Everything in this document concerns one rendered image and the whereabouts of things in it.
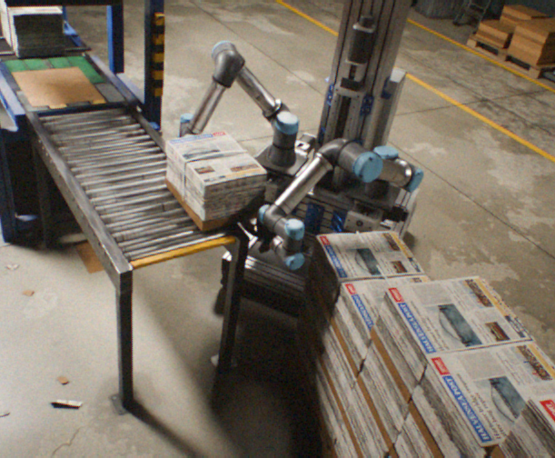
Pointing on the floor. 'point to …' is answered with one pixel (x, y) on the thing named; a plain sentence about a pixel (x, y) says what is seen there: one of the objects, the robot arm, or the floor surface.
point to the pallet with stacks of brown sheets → (528, 39)
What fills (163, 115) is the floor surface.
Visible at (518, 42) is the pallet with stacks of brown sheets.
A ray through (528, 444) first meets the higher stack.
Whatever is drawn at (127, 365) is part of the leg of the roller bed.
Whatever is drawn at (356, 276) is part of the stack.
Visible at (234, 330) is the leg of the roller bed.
